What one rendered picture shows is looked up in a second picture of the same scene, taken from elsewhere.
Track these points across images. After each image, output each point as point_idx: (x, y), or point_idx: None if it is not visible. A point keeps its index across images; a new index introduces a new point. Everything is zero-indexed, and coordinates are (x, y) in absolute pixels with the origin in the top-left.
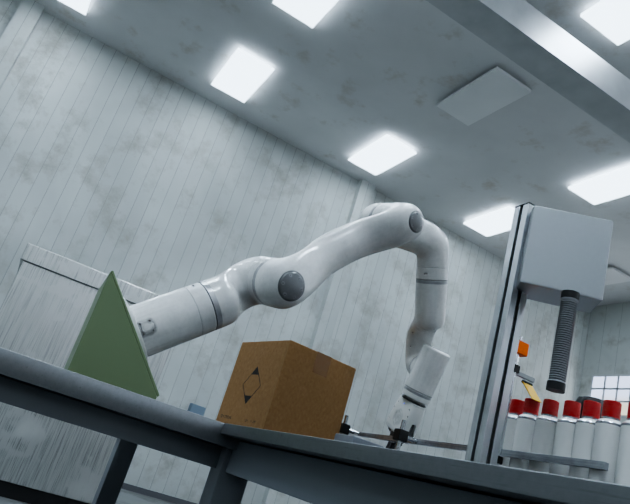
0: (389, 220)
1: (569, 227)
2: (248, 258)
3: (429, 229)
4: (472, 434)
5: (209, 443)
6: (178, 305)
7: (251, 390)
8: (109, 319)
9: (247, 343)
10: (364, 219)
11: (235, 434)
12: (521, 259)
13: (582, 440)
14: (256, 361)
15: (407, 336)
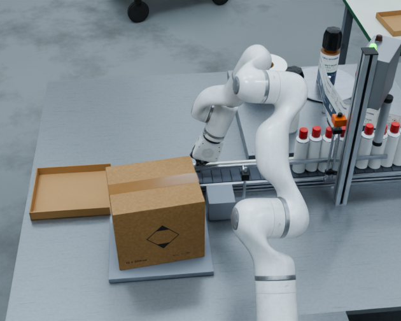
0: (302, 107)
1: (394, 61)
2: (256, 222)
3: (271, 61)
4: (342, 181)
5: None
6: (296, 304)
7: (166, 239)
8: None
9: (125, 214)
10: (289, 120)
11: (367, 312)
12: (371, 91)
13: (370, 146)
14: (156, 222)
15: (206, 106)
